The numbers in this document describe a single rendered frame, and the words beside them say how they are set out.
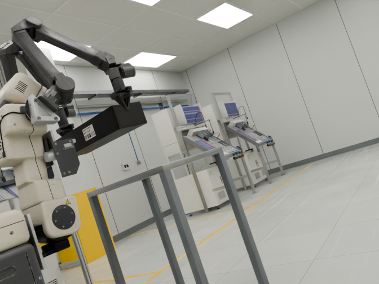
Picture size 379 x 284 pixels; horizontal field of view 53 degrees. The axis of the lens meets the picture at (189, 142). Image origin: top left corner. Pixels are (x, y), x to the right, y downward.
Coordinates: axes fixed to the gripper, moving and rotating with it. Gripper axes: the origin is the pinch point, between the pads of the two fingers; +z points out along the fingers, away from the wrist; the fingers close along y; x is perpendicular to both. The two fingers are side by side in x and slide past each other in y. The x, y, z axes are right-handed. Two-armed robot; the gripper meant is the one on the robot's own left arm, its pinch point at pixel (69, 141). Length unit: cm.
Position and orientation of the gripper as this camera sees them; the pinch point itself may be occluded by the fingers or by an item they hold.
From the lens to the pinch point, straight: 225.2
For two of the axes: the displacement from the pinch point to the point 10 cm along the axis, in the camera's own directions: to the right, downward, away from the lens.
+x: -6.4, 2.0, -7.4
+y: -6.9, 2.7, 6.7
